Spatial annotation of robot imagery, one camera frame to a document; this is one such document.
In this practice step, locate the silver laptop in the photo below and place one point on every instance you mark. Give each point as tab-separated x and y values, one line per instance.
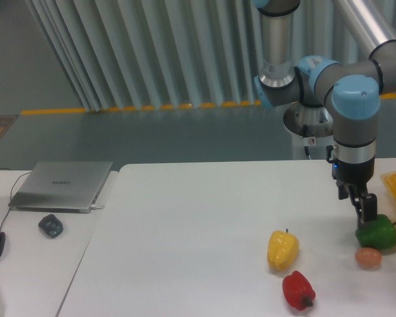
62	186

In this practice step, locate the red bell pepper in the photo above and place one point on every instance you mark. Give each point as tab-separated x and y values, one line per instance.
298	291

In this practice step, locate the yellow bell pepper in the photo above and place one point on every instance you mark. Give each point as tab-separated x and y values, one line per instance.
283	248

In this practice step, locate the dark blue small device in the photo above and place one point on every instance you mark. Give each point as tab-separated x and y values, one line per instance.
51	226

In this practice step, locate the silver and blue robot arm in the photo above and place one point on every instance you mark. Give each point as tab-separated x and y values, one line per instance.
350	93

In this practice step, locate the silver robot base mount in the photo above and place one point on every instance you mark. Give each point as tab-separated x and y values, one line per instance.
311	131

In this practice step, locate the green bell pepper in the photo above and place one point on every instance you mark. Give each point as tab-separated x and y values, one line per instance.
379	234

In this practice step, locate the brown egg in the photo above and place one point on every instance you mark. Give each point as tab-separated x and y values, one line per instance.
368	257

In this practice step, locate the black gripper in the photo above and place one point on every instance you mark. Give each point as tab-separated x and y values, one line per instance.
349	176

